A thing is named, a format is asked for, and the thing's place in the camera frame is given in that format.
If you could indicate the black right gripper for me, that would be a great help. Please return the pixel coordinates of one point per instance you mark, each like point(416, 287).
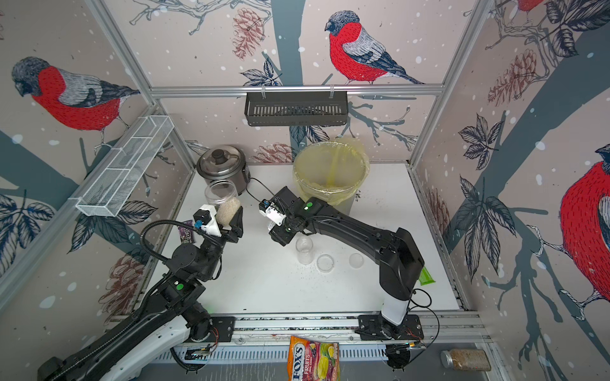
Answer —
point(277, 234)

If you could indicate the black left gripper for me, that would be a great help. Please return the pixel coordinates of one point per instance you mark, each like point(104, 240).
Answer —
point(234, 231)

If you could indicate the small clear jar with rice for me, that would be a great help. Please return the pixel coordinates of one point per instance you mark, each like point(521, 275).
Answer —
point(304, 246)

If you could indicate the clear jar with top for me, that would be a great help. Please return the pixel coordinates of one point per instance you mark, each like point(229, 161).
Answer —
point(223, 195)

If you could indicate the clear plastic jar lid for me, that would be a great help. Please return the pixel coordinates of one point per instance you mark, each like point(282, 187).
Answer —
point(325, 263)
point(356, 260)

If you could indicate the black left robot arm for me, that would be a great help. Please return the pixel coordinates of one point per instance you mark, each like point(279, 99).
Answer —
point(170, 315)

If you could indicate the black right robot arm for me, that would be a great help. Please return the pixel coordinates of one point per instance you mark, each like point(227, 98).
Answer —
point(396, 253)

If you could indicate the silver rice cooker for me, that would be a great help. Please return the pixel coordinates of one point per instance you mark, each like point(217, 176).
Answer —
point(225, 162)

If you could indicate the purple M&M's candy packet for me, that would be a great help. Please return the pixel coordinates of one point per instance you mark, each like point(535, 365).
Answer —
point(186, 235)

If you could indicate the mesh bin with yellow bag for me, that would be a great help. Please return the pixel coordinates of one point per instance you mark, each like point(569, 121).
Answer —
point(332, 171)

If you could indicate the Fox's fruits candy bag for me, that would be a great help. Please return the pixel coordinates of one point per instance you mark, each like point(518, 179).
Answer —
point(313, 360)

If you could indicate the green snack packet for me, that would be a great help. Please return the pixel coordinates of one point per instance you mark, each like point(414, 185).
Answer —
point(426, 278)

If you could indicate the jar lying at base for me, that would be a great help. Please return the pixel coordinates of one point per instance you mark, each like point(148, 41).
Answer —
point(465, 360)

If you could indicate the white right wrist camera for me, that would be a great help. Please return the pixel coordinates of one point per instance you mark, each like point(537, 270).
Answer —
point(273, 213)

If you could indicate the black hanging wire basket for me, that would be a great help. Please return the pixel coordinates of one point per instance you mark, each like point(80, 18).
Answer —
point(324, 108)

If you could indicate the white wire mesh shelf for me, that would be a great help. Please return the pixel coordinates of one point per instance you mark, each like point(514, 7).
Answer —
point(112, 188)

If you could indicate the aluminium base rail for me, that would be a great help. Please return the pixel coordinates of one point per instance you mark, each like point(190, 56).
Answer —
point(265, 338)

